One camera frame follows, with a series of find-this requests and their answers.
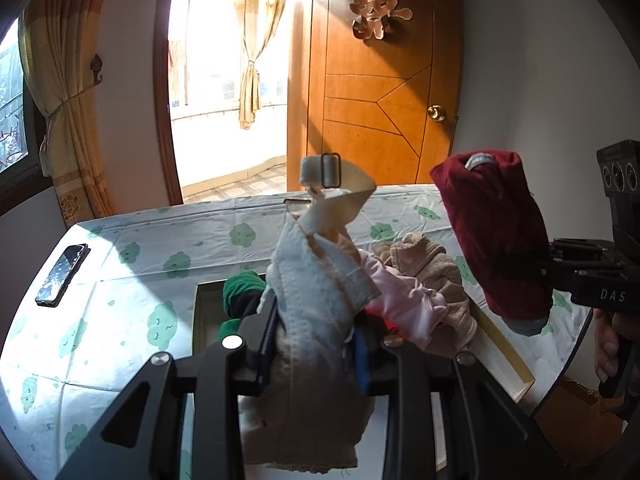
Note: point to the green underwear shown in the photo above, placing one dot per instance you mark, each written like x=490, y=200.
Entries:
x=240, y=295

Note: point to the shallow beige cardboard box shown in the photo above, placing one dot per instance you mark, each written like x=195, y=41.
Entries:
x=207, y=310

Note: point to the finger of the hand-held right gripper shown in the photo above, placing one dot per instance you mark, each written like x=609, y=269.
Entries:
x=562, y=275
x=577, y=249

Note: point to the cloud print tablecloth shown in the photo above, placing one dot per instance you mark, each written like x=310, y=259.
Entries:
x=125, y=310

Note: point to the pale cutout door ornament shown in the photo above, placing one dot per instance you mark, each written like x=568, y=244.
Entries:
x=380, y=10

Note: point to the orange wooden door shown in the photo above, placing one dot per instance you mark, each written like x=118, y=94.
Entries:
x=380, y=110

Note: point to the brown wooden door frame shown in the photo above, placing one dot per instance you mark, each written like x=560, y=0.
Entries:
x=165, y=110

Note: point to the beige underwear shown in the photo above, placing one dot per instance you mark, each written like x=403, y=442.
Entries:
x=440, y=280

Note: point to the person's right hand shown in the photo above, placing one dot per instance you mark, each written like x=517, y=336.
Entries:
x=605, y=345

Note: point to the black smartphone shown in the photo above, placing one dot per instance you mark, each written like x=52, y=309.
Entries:
x=61, y=275

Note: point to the yellow tied balcony curtain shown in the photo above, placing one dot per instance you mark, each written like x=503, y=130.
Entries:
x=255, y=60

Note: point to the dark wall hook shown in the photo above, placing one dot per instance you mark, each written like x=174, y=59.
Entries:
x=95, y=67

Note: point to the brass door knob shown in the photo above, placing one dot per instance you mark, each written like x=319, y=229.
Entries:
x=437, y=112

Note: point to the yellow tied window curtain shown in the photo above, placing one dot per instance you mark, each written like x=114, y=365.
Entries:
x=65, y=110

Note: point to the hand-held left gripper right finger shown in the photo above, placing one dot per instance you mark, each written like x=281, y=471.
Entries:
x=361, y=366

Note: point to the dark framed window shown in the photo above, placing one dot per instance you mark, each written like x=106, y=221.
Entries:
x=15, y=135

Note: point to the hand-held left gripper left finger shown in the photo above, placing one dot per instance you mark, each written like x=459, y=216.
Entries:
x=265, y=340

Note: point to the grey beige bra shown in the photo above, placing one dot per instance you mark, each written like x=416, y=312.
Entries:
x=315, y=310

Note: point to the maroon underwear with grey band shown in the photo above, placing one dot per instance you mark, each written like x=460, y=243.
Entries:
x=485, y=220

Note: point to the pink underwear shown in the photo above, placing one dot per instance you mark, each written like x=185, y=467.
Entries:
x=405, y=305

